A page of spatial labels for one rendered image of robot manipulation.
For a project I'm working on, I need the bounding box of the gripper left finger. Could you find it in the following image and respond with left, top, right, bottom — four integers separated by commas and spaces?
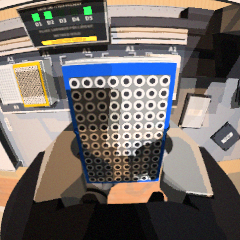
0, 122, 87, 240

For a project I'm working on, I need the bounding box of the yellow tip rack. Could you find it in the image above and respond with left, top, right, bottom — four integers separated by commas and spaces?
13, 59, 58, 107

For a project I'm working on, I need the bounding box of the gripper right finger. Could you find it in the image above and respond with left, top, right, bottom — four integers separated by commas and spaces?
159, 120, 240, 240

